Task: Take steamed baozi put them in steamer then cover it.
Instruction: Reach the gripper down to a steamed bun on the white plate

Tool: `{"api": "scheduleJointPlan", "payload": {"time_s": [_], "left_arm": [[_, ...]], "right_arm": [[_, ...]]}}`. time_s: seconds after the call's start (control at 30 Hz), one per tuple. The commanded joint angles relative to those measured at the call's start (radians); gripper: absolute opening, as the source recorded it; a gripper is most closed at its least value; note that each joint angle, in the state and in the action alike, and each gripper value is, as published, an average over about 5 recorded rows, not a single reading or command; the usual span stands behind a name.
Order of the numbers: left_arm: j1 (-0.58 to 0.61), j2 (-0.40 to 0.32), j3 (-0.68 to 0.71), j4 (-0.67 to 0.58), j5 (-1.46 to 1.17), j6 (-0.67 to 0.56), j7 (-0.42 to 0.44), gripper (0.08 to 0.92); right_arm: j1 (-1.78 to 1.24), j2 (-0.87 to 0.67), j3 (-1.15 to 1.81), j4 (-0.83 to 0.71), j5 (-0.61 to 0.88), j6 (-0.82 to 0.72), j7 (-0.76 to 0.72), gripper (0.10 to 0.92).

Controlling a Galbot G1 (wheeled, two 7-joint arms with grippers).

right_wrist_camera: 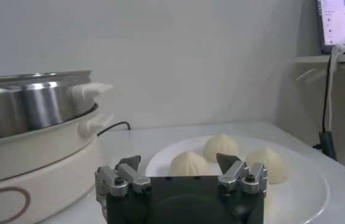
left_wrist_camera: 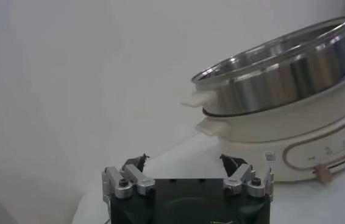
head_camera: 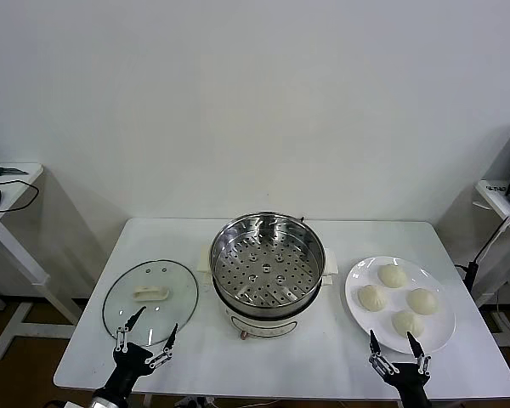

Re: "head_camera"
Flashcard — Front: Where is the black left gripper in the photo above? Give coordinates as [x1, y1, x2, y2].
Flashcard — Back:
[105, 305, 179, 395]

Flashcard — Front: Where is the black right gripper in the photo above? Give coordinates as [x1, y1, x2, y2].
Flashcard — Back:
[368, 329, 434, 408]

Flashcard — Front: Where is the white steamed baozi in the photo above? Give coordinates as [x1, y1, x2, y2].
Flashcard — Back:
[391, 309, 426, 339]
[357, 284, 388, 313]
[377, 263, 408, 289]
[406, 288, 439, 316]

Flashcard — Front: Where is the round glass pot lid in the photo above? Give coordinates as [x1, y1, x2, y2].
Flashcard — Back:
[102, 258, 200, 348]

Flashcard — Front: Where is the steel steamer pot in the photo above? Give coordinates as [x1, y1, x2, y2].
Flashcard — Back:
[196, 244, 339, 341]

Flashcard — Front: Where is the large white plate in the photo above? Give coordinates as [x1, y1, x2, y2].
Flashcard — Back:
[344, 255, 456, 355]

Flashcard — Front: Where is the white side table with laptop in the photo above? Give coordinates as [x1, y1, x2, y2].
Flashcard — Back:
[473, 178, 510, 362]

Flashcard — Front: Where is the black cable with adapter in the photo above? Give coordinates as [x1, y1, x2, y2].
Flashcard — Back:
[455, 218, 509, 307]

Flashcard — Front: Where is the thin black looped cable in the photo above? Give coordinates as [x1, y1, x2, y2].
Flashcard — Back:
[0, 179, 41, 217]

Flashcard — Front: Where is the white side table with cable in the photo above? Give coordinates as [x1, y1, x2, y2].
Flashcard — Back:
[0, 162, 84, 361]

